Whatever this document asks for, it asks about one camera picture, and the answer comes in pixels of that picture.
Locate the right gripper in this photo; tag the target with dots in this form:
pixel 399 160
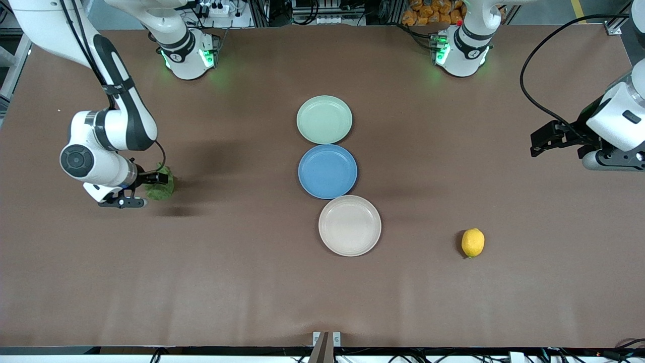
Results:
pixel 144 178

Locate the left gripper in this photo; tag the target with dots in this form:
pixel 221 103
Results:
pixel 576 135

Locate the green lettuce leaf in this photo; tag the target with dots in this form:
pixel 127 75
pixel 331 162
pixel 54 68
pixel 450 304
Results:
pixel 161 191

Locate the yellow lemon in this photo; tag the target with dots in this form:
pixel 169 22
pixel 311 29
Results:
pixel 473 243

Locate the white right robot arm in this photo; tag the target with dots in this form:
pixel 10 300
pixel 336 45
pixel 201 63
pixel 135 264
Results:
pixel 126 126

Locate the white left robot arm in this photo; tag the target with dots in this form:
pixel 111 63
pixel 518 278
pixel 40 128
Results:
pixel 466 50

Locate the blue round plate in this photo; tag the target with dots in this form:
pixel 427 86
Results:
pixel 327 171

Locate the light green round plate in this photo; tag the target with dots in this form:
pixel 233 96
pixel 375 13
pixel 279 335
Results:
pixel 324 120

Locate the white power strip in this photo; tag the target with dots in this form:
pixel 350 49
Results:
pixel 216 9

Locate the bag of orange snacks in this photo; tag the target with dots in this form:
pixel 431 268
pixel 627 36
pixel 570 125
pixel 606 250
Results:
pixel 423 12

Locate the beige round plate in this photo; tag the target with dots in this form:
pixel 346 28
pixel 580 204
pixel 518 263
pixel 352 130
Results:
pixel 349 226

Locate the aluminium frame profile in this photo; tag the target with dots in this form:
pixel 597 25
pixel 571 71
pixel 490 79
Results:
pixel 15 60

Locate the metal bracket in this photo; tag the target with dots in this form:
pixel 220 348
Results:
pixel 325 348

